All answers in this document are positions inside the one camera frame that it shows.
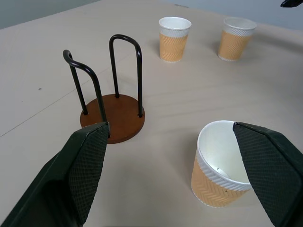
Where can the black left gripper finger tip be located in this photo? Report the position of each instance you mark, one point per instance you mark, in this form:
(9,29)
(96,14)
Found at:
(292,3)

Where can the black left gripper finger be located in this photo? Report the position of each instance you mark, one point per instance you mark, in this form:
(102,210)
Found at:
(270,170)
(71,172)

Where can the orange and white paper cup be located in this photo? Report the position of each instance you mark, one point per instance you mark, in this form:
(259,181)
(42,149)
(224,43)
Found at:
(235,39)
(174,39)
(217,170)

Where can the wooden cup holder stand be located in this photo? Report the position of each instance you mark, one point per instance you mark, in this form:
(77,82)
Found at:
(118,99)

